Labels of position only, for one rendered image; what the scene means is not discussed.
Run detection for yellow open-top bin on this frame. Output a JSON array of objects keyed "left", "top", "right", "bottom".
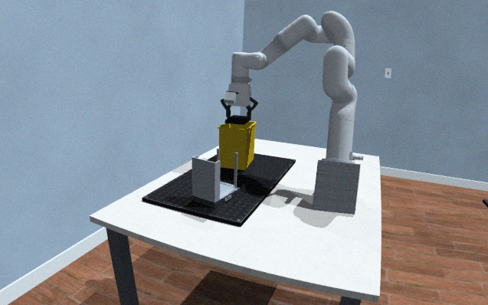
[{"left": 218, "top": 121, "right": 257, "bottom": 170}]

